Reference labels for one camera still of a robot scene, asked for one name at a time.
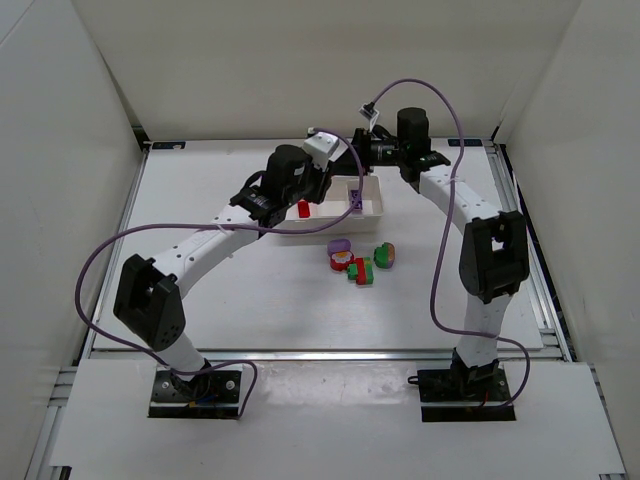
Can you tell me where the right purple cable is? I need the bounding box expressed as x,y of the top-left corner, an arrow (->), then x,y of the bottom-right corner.
371,78 -> 532,407

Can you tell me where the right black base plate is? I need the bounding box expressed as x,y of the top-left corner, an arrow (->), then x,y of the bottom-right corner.
407,368 -> 516,423

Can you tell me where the green red lego stack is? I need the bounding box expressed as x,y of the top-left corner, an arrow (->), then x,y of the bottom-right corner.
347,257 -> 374,286

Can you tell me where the purple cable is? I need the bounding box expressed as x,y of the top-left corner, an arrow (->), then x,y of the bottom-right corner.
371,78 -> 532,407
74,129 -> 365,419

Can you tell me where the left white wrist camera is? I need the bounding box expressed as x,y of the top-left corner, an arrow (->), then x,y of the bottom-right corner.
302,132 -> 340,171

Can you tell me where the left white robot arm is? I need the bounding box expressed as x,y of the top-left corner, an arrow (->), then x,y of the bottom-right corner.
114,133 -> 339,392

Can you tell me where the purple rounded lego brick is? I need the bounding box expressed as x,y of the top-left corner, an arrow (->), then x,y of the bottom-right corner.
326,238 -> 351,256

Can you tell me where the red flower lego brick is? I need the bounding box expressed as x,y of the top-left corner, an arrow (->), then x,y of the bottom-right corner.
329,250 -> 355,272

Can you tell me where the purple lego plate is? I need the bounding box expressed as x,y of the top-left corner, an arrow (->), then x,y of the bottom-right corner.
349,189 -> 363,214

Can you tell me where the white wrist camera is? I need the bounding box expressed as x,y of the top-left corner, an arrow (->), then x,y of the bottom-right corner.
359,102 -> 379,121
302,132 -> 340,171

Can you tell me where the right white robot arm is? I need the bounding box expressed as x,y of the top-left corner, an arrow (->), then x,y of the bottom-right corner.
351,107 -> 530,400

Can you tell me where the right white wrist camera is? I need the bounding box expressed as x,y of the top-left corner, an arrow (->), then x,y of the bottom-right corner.
359,102 -> 379,121

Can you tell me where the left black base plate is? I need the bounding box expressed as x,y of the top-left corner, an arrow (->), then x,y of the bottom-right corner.
148,367 -> 242,420

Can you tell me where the white divided plastic container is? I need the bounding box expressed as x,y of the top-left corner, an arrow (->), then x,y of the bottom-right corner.
278,175 -> 384,234

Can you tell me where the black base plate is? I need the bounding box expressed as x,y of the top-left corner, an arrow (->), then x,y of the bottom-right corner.
407,368 -> 516,423
148,367 -> 242,420

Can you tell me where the green purple round lego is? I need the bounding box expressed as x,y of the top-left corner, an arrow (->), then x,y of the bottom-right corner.
373,242 -> 395,270

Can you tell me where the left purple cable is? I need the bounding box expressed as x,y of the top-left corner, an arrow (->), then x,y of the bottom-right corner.
74,129 -> 365,419

